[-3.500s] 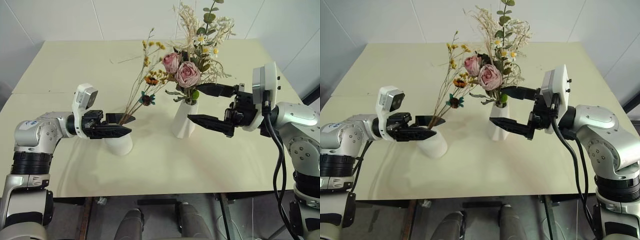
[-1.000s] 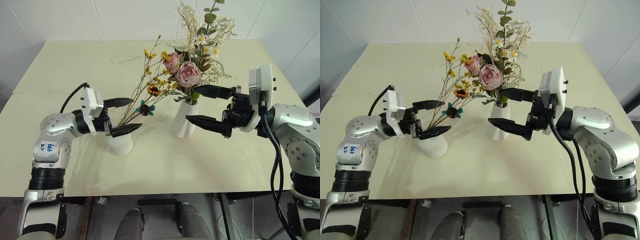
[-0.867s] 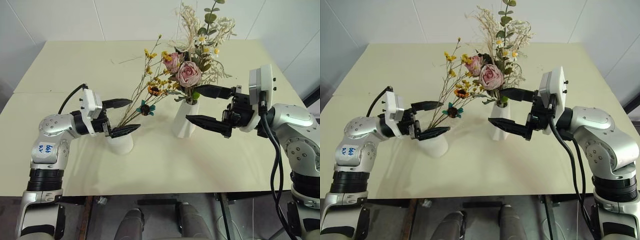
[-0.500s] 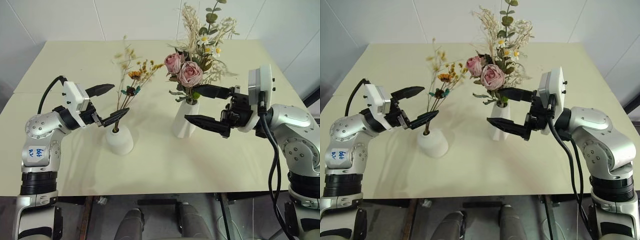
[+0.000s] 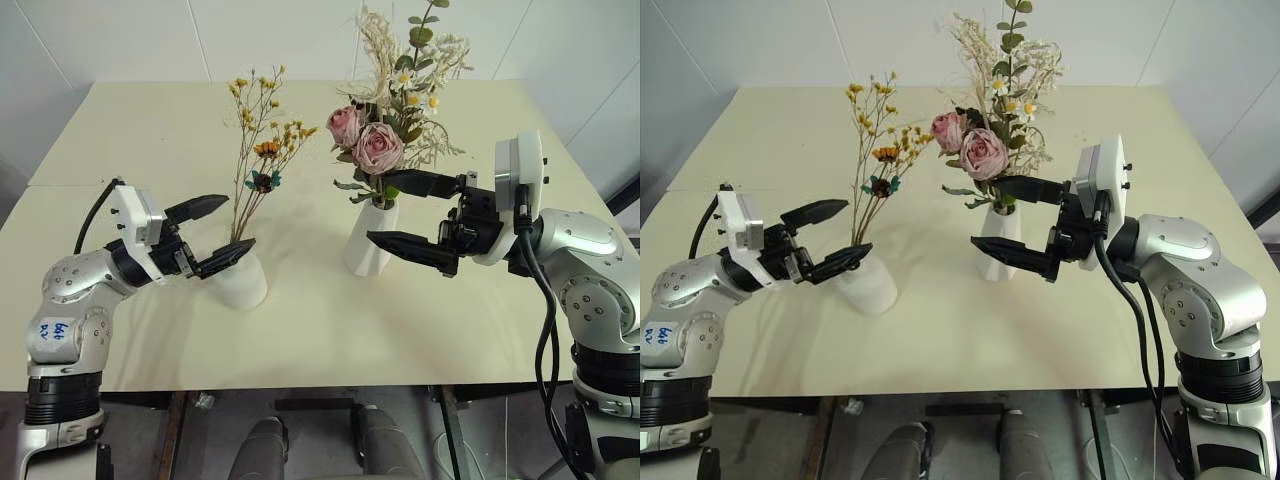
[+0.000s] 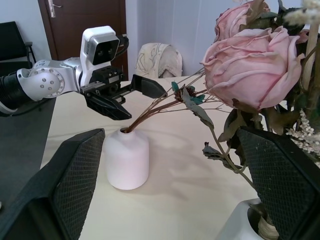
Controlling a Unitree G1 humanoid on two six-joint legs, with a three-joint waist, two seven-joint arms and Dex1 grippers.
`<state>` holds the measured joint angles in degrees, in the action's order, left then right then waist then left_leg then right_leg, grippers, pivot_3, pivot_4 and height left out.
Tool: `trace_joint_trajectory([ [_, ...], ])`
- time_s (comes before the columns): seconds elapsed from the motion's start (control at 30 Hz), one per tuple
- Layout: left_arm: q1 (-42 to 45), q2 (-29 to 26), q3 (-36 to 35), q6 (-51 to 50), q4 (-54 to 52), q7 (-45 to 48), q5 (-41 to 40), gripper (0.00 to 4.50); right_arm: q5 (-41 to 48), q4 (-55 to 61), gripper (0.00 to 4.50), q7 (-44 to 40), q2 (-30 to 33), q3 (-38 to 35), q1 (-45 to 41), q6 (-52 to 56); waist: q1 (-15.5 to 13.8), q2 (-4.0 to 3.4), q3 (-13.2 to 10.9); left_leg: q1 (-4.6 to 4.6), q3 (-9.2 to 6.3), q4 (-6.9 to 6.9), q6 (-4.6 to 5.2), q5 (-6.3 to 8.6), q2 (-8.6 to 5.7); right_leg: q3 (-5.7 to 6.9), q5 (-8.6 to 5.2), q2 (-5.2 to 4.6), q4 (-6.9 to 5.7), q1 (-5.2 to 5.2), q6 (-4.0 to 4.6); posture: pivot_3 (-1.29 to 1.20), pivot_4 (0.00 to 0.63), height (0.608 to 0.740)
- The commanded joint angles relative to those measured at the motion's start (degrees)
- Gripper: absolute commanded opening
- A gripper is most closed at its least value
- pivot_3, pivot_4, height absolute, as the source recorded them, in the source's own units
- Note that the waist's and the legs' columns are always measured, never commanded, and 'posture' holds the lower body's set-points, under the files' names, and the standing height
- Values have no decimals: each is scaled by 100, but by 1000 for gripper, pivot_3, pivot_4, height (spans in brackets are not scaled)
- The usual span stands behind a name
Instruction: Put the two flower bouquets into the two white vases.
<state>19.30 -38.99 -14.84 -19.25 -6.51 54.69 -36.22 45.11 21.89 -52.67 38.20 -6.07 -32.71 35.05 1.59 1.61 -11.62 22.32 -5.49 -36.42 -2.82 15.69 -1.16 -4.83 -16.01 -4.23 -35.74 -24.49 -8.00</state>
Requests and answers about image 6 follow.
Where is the silver door handle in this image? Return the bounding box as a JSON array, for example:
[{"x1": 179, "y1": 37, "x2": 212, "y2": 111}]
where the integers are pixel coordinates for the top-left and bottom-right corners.
[{"x1": 45, "y1": 0, "x2": 63, "y2": 19}]

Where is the yellow dried flower bunch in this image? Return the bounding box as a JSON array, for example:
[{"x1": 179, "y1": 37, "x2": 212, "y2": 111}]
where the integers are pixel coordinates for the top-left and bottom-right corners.
[{"x1": 120, "y1": 67, "x2": 235, "y2": 134}]

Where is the pink rose dried bouquet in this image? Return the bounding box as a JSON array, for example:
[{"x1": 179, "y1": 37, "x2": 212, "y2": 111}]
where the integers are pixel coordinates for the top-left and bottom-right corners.
[{"x1": 181, "y1": 0, "x2": 320, "y2": 238}]

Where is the short white ceramic vase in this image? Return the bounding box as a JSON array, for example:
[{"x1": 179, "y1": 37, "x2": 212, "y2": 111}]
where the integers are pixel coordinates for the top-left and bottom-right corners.
[{"x1": 102, "y1": 127, "x2": 151, "y2": 191}]

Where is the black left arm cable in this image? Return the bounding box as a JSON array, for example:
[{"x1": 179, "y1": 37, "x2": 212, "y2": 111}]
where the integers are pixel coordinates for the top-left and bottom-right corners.
[{"x1": 116, "y1": 33, "x2": 130, "y2": 56}]

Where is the brown wooden door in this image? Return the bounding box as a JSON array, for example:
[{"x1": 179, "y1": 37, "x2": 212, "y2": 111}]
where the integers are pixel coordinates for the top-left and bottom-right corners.
[{"x1": 37, "y1": 0, "x2": 129, "y2": 82}]

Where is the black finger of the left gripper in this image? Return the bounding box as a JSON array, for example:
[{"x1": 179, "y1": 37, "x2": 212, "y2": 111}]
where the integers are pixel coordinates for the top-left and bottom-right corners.
[
  {"x1": 130, "y1": 74, "x2": 168, "y2": 99},
  {"x1": 84, "y1": 92, "x2": 133, "y2": 121}
]

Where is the tall white ceramic vase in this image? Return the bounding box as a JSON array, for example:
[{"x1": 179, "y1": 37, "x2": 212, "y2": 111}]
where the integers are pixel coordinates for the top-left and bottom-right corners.
[{"x1": 214, "y1": 198, "x2": 281, "y2": 240}]

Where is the black chair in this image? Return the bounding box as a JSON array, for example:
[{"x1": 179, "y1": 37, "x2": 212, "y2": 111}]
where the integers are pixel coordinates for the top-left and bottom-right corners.
[{"x1": 0, "y1": 20, "x2": 37, "y2": 76}]

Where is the beige draped cloth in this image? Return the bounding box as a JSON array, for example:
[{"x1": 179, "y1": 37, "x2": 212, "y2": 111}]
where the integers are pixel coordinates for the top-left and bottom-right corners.
[{"x1": 136, "y1": 42, "x2": 184, "y2": 81}]

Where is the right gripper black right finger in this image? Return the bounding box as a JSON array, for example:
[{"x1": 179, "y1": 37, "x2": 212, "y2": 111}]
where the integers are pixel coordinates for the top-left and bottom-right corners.
[{"x1": 235, "y1": 125, "x2": 320, "y2": 240}]

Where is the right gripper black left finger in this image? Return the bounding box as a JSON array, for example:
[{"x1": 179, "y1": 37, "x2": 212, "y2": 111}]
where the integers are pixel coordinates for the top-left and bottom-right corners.
[{"x1": 0, "y1": 127, "x2": 106, "y2": 240}]

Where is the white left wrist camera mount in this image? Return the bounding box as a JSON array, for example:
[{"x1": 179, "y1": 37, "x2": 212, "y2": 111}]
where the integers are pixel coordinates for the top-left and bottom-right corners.
[{"x1": 79, "y1": 25, "x2": 121, "y2": 87}]

